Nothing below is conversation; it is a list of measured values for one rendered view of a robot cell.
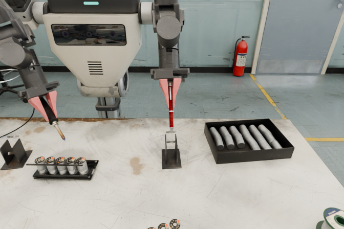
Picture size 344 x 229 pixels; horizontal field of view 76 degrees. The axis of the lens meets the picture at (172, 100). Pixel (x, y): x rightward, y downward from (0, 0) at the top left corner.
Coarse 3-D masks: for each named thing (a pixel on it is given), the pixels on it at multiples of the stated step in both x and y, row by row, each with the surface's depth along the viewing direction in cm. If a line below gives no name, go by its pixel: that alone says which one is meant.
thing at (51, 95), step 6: (30, 90) 58; (36, 90) 59; (42, 90) 60; (48, 90) 61; (54, 90) 62; (30, 96) 58; (36, 96) 60; (48, 96) 63; (54, 96) 62; (48, 102) 65; (54, 102) 62; (54, 108) 63; (54, 114) 64
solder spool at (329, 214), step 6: (330, 210) 48; (336, 210) 48; (324, 216) 46; (330, 216) 46; (336, 216) 46; (342, 216) 46; (318, 222) 50; (324, 222) 48; (330, 222) 45; (336, 222) 45; (342, 222) 46; (318, 228) 49; (324, 228) 47; (330, 228) 46; (336, 228) 44; (342, 228) 44
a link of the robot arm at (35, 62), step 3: (27, 48) 60; (30, 51) 60; (33, 51) 61; (33, 54) 61; (33, 57) 60; (36, 57) 62; (33, 60) 60; (36, 60) 61; (33, 63) 60; (36, 63) 61; (39, 63) 62; (30, 66) 60; (33, 66) 61; (18, 69) 59; (30, 69) 60; (33, 69) 61
